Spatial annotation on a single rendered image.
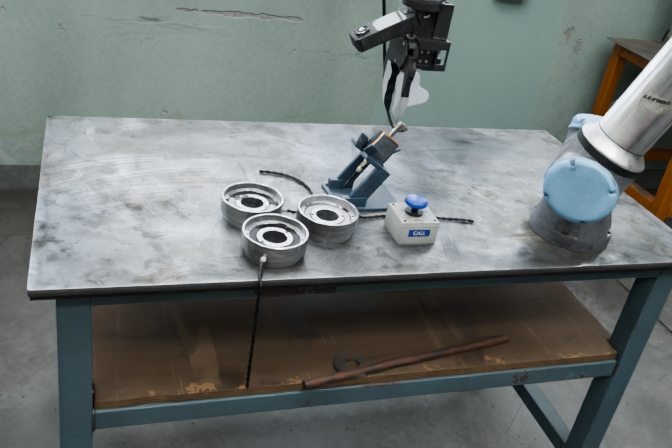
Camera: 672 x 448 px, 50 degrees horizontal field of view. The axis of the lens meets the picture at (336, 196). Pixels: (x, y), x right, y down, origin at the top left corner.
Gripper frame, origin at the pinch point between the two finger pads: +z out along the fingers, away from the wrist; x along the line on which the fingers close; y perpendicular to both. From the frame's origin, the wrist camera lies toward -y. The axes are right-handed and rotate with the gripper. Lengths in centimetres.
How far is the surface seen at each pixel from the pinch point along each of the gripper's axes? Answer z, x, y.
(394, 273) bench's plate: 18.2, -24.7, -5.5
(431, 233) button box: 15.8, -17.0, 4.2
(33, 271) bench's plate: 18, -19, -59
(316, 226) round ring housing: 14.9, -15.0, -16.2
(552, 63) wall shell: 36, 145, 145
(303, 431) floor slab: 98, 16, 2
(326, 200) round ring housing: 15.1, -6.2, -11.6
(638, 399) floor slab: 98, 11, 109
